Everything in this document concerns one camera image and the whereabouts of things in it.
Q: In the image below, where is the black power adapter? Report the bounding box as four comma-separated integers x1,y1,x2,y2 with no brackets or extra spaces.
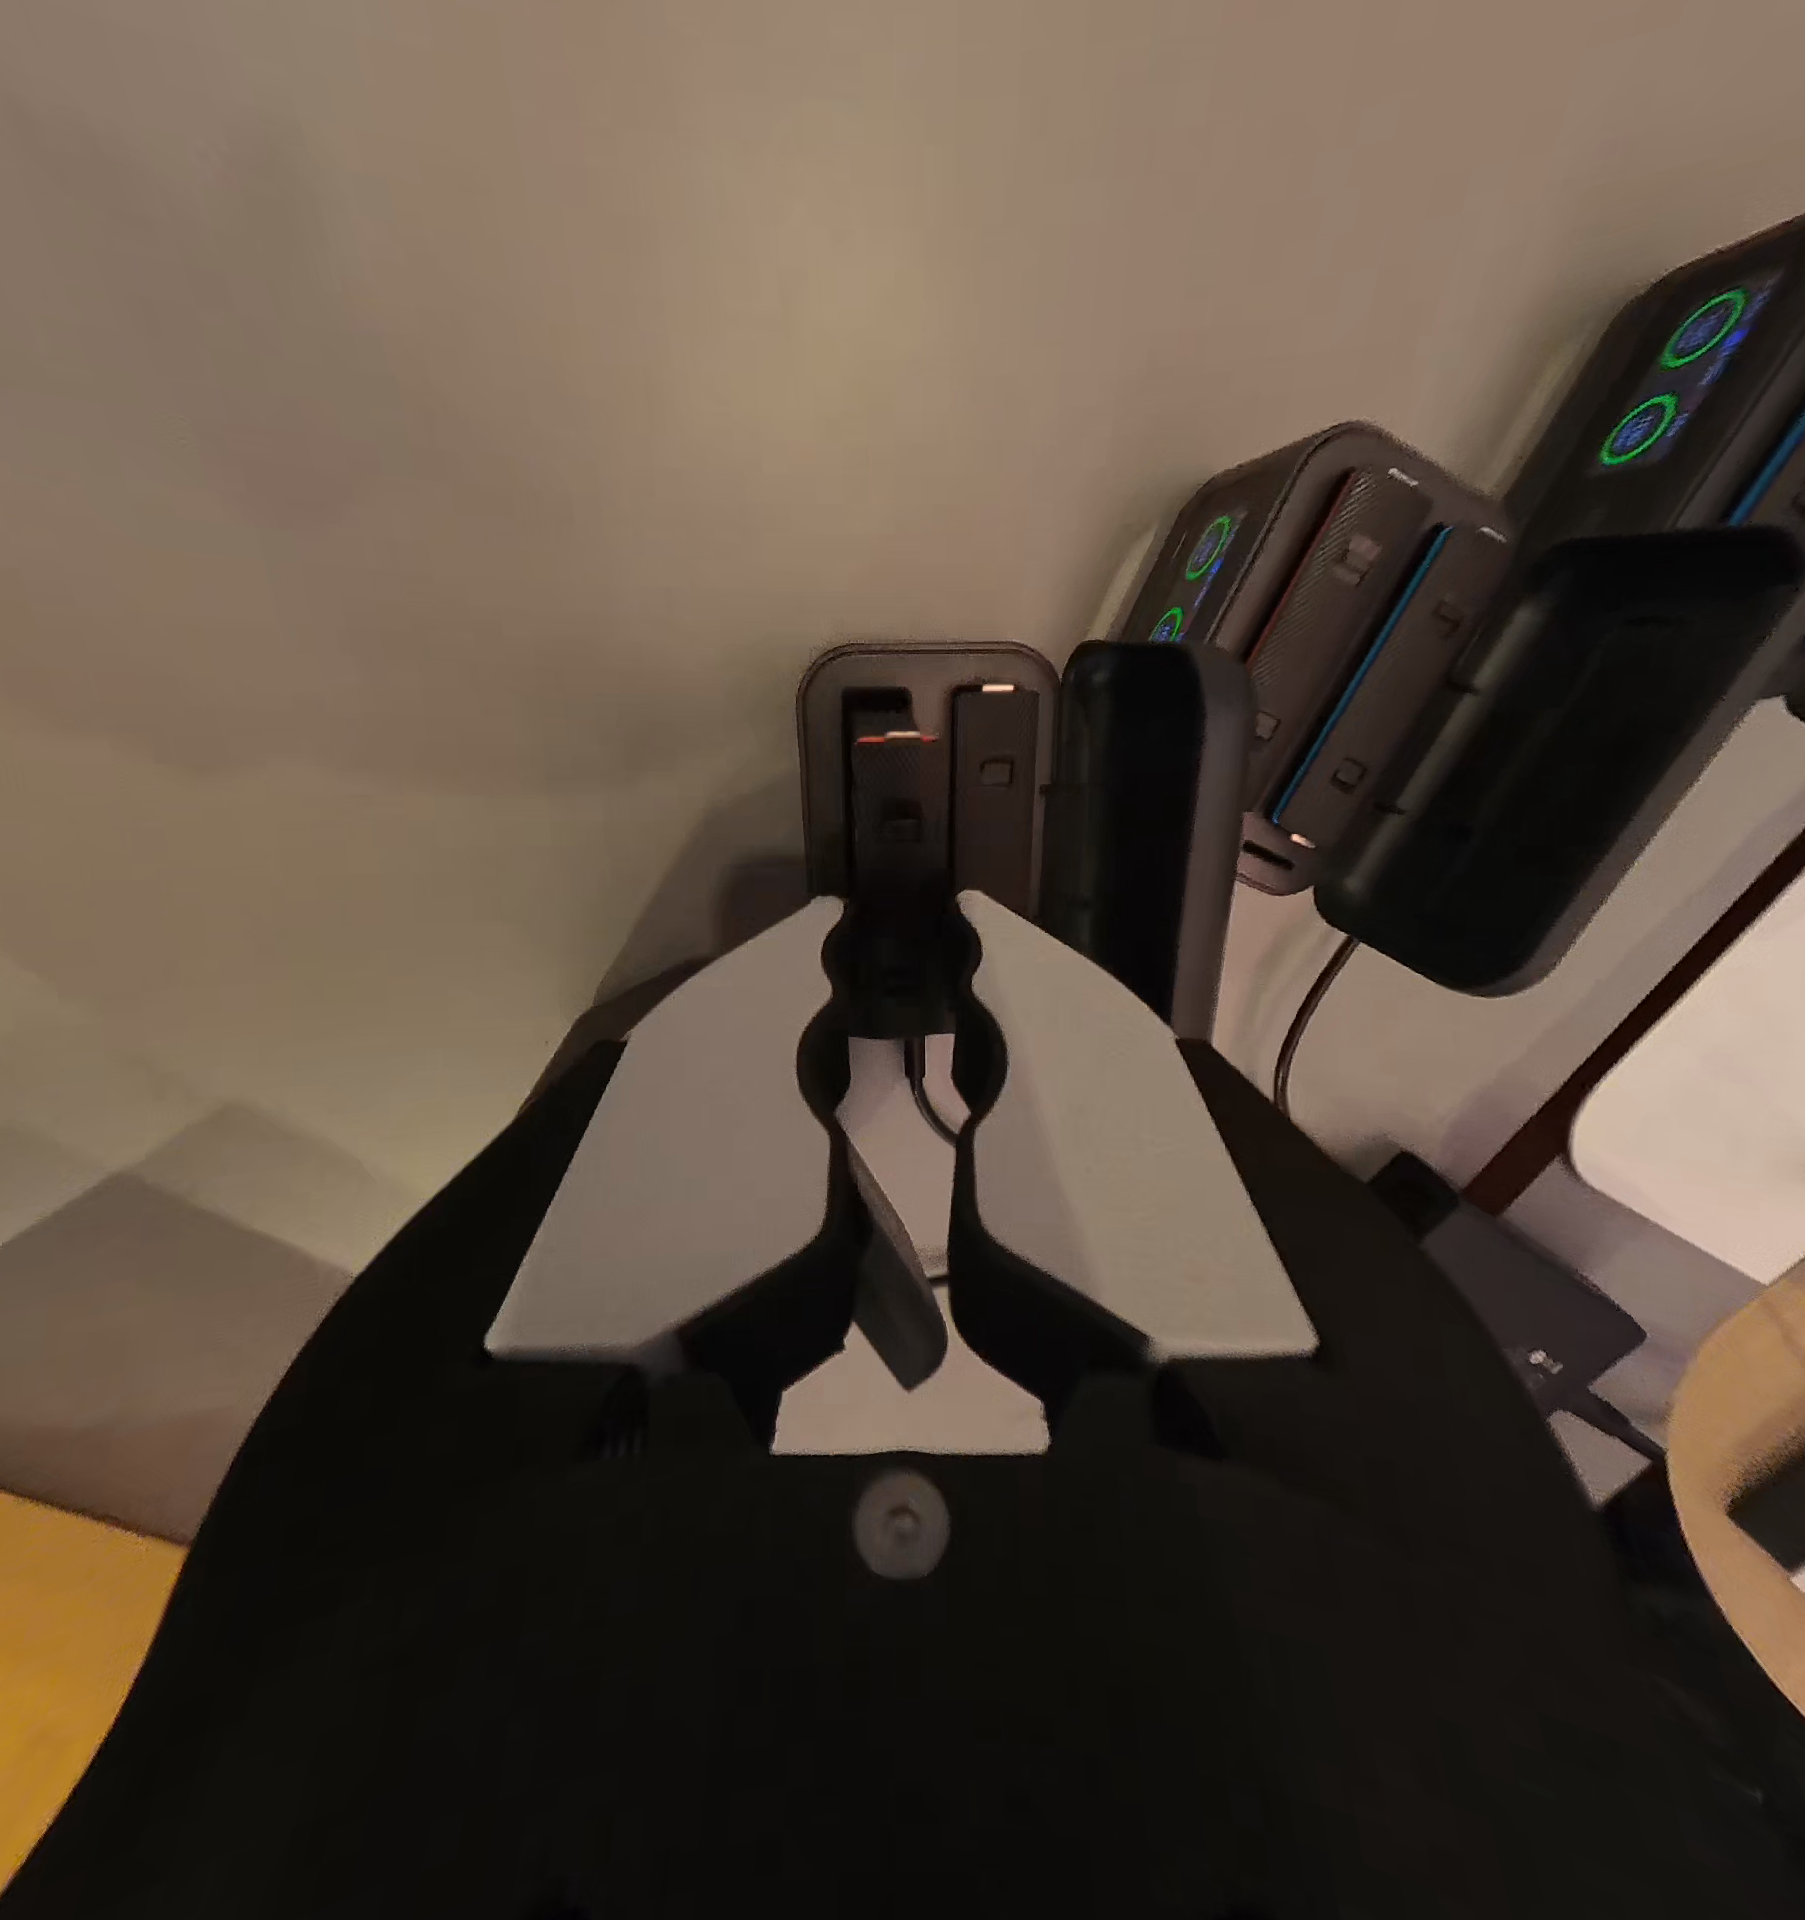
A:
1366,1147,1652,1419

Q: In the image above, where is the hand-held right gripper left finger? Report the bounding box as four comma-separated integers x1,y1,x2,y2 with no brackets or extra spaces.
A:
481,894,863,1419

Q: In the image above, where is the black battery with orange edge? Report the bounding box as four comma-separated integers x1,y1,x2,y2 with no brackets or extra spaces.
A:
845,727,952,1041
1244,468,1391,754

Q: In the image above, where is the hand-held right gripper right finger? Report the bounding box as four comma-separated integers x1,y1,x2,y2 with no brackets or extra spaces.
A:
946,889,1322,1426

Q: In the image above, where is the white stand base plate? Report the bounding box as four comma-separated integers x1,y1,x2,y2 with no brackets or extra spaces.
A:
1570,818,1805,1283

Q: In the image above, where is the black charger cable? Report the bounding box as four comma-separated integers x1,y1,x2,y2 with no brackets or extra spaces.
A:
903,1031,975,1148
1269,937,1360,1113

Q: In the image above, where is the yellow plastic bin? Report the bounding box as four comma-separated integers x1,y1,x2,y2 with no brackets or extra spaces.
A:
0,1471,190,1913

